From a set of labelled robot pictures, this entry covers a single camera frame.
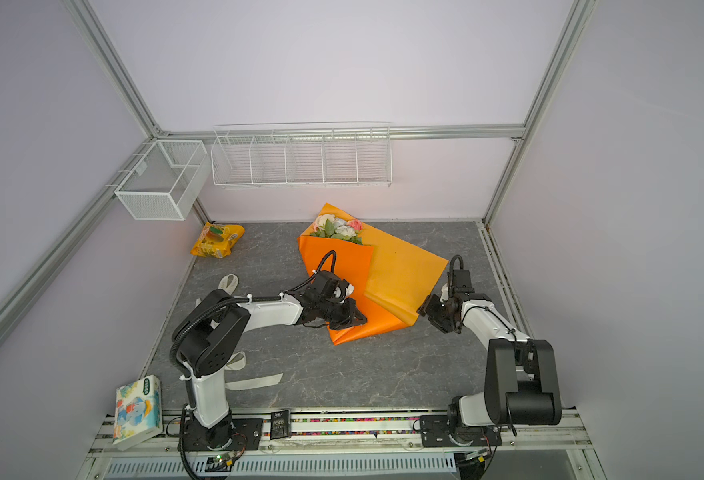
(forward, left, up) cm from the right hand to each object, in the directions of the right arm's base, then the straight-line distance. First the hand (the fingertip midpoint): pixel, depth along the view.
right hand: (426, 316), depth 91 cm
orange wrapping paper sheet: (+16, +10, -3) cm, 19 cm away
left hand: (-3, +18, +2) cm, 18 cm away
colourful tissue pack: (-27, +74, +3) cm, 79 cm away
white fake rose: (+32, +26, +4) cm, 42 cm away
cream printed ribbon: (+13, +67, -2) cm, 68 cm away
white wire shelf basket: (+50, +23, +25) cm, 60 cm away
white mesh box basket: (+34, +83, +26) cm, 94 cm away
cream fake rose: (+37, +35, +5) cm, 52 cm away
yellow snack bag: (+29, +74, +3) cm, 79 cm away
